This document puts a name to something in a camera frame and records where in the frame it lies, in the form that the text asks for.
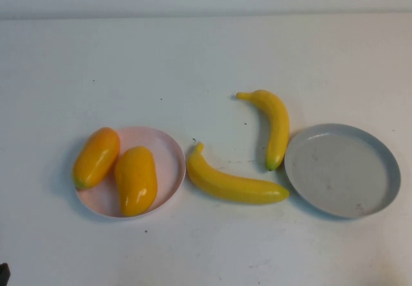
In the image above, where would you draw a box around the grey round plate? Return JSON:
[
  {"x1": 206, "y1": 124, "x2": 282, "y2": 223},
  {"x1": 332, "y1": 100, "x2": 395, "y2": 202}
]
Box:
[{"x1": 284, "y1": 123, "x2": 402, "y2": 220}]

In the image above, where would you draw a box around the yellow banana with green tip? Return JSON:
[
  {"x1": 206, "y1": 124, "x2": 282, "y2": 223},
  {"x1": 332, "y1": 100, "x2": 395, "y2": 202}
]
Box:
[{"x1": 236, "y1": 89, "x2": 291, "y2": 172}]

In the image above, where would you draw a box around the orange-yellow mango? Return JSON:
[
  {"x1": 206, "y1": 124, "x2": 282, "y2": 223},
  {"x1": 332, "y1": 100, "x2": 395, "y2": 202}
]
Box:
[
  {"x1": 71, "y1": 127, "x2": 121, "y2": 190},
  {"x1": 114, "y1": 146, "x2": 159, "y2": 217}
]

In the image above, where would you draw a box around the yellow banana with pale tip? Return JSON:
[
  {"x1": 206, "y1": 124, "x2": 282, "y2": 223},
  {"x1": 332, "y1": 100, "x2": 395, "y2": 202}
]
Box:
[{"x1": 186, "y1": 142, "x2": 291, "y2": 206}]

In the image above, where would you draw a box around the pink round plate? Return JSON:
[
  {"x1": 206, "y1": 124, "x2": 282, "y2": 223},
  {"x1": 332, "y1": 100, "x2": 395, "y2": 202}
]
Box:
[{"x1": 75, "y1": 125, "x2": 187, "y2": 218}]

